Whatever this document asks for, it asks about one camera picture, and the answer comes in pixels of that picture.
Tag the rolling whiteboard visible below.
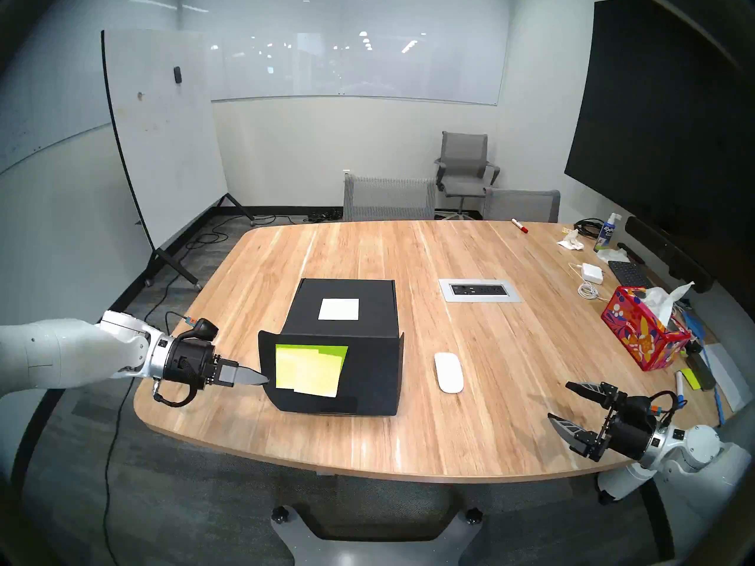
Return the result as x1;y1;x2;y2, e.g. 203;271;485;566
100;28;257;291

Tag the glass wall whiteboard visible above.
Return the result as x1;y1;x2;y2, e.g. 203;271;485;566
203;0;513;107
0;34;116;176

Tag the grey swivel armchair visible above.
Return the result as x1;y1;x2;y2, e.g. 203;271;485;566
434;131;501;221

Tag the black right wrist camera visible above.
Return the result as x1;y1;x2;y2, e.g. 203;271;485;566
622;396;660;423

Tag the black wall screen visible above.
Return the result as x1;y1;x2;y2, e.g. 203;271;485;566
564;0;755;303

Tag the grey table outlet panel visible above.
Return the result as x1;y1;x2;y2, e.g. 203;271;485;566
438;278;522;304

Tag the black cardboard box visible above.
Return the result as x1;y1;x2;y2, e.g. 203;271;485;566
258;278;405;417

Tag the red floral tissue box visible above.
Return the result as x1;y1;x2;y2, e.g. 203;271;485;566
601;281;695;372

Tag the pale yellow sticky note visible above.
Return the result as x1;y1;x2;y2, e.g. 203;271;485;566
275;350;344;399

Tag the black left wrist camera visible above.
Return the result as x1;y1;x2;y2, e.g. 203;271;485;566
177;318;220;343

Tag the white computer mouse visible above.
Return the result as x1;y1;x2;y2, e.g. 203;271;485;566
434;352;465;394

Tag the blue pen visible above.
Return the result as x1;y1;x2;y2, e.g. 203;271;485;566
711;358;725;427

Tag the wide grey mesh chair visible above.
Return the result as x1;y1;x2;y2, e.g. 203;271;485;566
343;173;436;222

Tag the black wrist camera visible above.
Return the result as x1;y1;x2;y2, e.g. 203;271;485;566
177;318;220;343
622;396;660;423

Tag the black video soundbar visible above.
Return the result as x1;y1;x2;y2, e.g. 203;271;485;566
624;216;714;294

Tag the whiteboard cleaner spray bottle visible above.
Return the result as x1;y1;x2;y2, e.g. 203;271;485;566
593;212;622;252

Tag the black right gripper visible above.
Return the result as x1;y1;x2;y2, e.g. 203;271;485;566
547;381;658;463

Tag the black eraser block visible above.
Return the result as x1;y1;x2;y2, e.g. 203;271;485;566
684;353;717;391

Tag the white charger cable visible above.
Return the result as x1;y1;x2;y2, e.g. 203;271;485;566
568;262;614;303

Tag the grey metal pedestal base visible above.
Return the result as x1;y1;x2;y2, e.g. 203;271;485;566
270;503;484;566

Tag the black keyboard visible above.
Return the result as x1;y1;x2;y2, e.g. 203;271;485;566
608;260;654;289

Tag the black floor cable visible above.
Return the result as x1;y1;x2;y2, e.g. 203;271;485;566
104;214;278;551

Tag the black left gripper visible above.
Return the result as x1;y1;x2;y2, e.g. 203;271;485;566
163;338;271;390

